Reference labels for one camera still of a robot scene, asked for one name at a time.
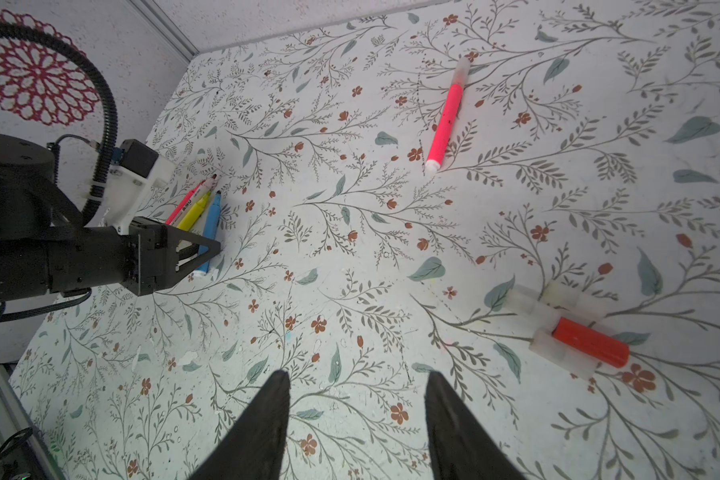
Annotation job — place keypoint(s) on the red pen cap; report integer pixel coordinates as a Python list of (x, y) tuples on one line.
[(592, 343)]

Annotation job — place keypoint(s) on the translucent white pen cap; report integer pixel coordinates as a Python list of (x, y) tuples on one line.
[(523, 302)]

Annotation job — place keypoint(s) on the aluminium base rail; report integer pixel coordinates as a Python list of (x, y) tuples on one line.
[(23, 455)]

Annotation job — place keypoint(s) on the pink highlighter on table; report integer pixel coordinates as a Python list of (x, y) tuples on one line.
[(183, 204)]

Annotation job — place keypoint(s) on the white red marker pen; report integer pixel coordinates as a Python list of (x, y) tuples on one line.
[(204, 187)]

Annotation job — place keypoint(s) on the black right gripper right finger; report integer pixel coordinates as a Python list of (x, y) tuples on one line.
[(459, 446)]

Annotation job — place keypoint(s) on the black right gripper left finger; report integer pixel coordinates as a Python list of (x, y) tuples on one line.
[(254, 446)]

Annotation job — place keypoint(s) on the pink highlighter pen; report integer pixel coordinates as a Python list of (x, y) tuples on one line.
[(449, 113)]

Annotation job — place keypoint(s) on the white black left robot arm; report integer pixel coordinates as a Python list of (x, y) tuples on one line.
[(33, 211)]

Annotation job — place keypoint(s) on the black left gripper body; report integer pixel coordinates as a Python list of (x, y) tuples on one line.
[(143, 261)]

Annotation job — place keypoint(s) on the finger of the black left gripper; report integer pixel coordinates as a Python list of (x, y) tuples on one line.
[(188, 252)]

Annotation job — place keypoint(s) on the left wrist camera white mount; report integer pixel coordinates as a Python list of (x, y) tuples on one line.
[(135, 170)]

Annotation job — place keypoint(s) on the blue highlighter pen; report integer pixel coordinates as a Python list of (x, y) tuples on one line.
[(211, 227)]

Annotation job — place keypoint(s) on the yellow highlighter pen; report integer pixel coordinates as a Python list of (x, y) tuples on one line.
[(195, 212)]

